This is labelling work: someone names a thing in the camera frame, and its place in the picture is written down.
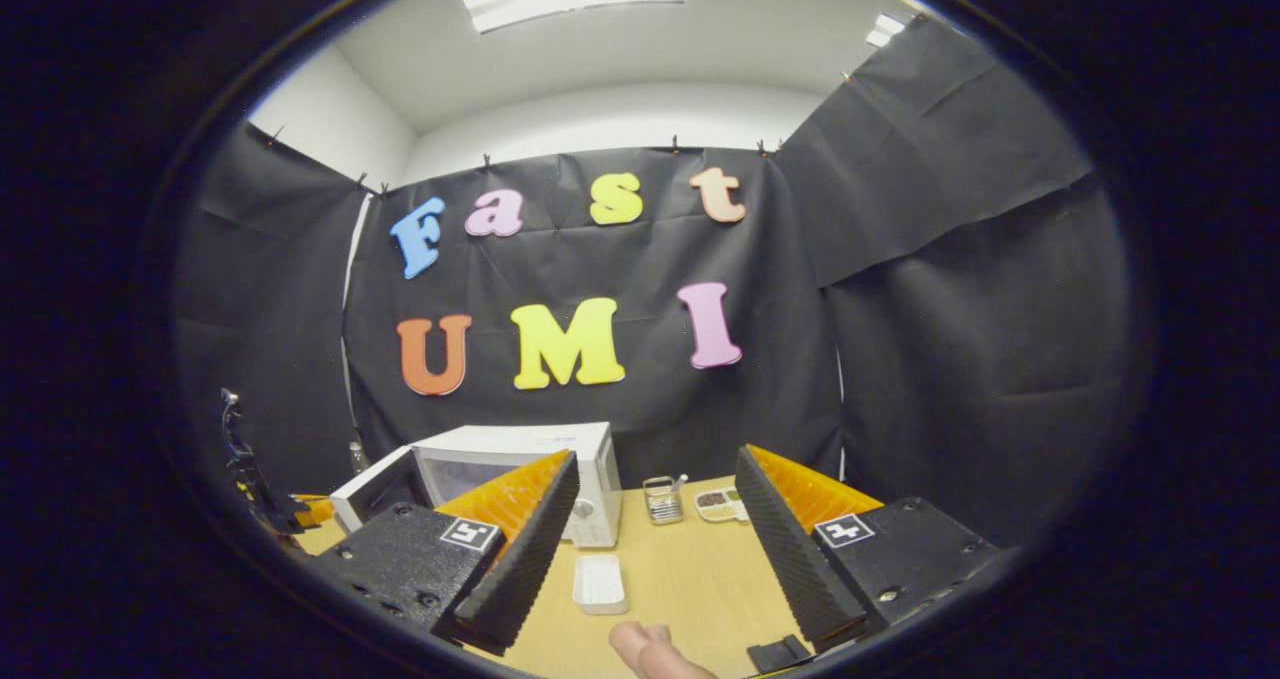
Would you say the black block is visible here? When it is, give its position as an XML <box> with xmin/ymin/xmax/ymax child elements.
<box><xmin>748</xmin><ymin>636</ymin><xmax>813</xmax><ymax>674</ymax></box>

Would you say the black backdrop cloth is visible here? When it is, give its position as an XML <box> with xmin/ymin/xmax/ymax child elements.
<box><xmin>170</xmin><ymin>14</ymin><xmax>1136</xmax><ymax>550</ymax></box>

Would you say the white divided seasoning tray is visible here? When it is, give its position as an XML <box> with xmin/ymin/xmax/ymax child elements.
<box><xmin>694</xmin><ymin>486</ymin><xmax>749</xmax><ymax>523</ymax></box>

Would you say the white microwave oven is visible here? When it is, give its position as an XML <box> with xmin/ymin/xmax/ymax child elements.
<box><xmin>330</xmin><ymin>421</ymin><xmax>623</xmax><ymax>550</ymax></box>

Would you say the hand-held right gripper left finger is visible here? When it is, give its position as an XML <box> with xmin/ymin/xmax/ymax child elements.
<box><xmin>308</xmin><ymin>449</ymin><xmax>582</xmax><ymax>658</ymax></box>

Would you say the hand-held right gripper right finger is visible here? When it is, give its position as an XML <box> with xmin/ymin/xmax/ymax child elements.
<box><xmin>734</xmin><ymin>445</ymin><xmax>1003</xmax><ymax>653</ymax></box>

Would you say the white rectangular dish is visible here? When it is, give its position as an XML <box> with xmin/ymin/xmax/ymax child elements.
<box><xmin>572</xmin><ymin>554</ymin><xmax>629</xmax><ymax>616</ymax></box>

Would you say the metal wire basket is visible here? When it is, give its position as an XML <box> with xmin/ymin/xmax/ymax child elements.
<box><xmin>643</xmin><ymin>476</ymin><xmax>687</xmax><ymax>526</ymax></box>

